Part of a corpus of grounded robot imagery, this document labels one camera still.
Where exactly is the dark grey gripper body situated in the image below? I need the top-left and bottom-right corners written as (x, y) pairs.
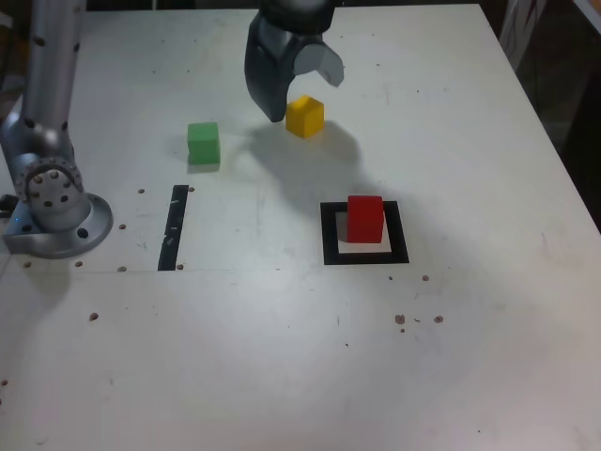
top-left (256, 0), bottom-right (335, 43)

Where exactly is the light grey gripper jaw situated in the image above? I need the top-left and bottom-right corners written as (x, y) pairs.
top-left (292, 39), bottom-right (347, 89)

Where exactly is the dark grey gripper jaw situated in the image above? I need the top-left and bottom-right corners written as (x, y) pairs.
top-left (243, 16), bottom-right (295, 124)

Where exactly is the yellow cube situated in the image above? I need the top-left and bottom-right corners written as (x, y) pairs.
top-left (285, 94), bottom-right (326, 140)

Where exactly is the green cube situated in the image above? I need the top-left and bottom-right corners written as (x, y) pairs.
top-left (186, 121), bottom-right (222, 166)

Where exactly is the red cube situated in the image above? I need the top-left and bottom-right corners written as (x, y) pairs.
top-left (346, 194), bottom-right (387, 245)

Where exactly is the black tape square outline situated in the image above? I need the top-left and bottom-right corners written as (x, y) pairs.
top-left (319, 200), bottom-right (410, 267)

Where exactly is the black tape strip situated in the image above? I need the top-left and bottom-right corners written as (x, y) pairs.
top-left (157, 184), bottom-right (190, 272)

